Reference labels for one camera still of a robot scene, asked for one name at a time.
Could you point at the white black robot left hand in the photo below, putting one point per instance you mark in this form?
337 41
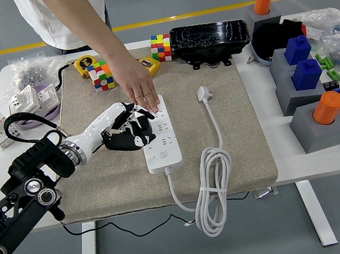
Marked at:
100 124

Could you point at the person's right hand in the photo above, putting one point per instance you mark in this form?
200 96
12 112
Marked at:
137 80

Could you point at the black plug adapter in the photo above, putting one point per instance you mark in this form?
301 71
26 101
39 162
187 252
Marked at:
123 143

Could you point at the white power strip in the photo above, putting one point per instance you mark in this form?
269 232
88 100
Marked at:
165 157

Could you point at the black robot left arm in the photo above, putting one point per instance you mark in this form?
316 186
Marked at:
15 203

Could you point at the person's right forearm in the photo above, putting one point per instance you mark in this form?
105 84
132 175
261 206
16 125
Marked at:
82 20

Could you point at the yellow tape measure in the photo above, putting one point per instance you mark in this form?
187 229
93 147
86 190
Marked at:
86 64
153 65

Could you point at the colourful puzzle cube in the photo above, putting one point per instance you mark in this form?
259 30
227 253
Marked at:
161 48
101 76

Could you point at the purple tape roll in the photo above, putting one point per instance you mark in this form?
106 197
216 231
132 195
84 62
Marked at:
52 113

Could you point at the grey-brown mat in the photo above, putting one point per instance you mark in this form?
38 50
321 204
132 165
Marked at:
117 182

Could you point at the glossy black device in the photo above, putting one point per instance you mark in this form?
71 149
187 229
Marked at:
210 37

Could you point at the clear bag of metal nuts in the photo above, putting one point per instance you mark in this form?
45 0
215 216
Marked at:
31 76

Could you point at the small metal clip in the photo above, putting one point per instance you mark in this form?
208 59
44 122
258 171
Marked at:
250 60

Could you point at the grey block holder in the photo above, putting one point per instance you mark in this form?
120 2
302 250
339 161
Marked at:
310 138
279 65
297 99
249 16

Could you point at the light blue round container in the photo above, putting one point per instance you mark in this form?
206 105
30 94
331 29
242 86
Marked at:
261 58

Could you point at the orange cylinder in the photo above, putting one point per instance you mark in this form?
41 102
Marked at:
328 107
263 0

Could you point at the black cloth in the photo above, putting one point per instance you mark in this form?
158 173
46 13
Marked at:
273 38

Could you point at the small black module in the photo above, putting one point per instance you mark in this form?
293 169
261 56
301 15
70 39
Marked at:
332 85

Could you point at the green peg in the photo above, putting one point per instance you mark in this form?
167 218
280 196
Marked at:
325 63
339 75
330 62
331 75
319 59

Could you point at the blue block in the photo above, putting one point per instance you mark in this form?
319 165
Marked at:
307 74
298 50

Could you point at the clear plastic bag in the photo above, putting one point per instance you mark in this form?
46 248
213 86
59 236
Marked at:
326 22

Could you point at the white wall socket panel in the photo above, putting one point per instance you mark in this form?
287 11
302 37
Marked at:
49 95
24 101

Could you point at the metal bracket under table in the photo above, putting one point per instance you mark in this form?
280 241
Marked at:
265 192

